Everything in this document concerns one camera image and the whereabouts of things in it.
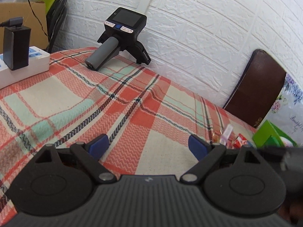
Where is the red playing card box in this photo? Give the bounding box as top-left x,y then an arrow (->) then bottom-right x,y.
232,133 -> 255,149

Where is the green cardboard box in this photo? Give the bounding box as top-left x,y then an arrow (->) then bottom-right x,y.
252,120 -> 298,148

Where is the plaid bed sheet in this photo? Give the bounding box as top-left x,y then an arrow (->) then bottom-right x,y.
1,48 -> 255,224

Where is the white power strip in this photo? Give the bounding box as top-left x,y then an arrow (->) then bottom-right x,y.
0,46 -> 50,89

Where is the spare black handheld gripper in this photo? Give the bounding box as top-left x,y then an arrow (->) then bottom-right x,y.
85,7 -> 151,71

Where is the black power adapter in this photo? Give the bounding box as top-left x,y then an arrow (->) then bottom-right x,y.
1,17 -> 31,70

